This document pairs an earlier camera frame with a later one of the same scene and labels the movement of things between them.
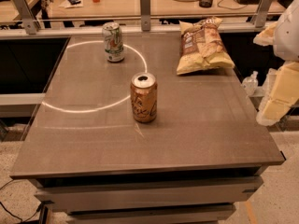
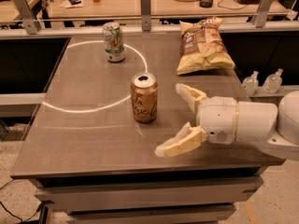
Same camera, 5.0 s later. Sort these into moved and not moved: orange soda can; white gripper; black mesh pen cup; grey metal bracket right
Moved: white gripper
Not moved: black mesh pen cup; orange soda can; grey metal bracket right
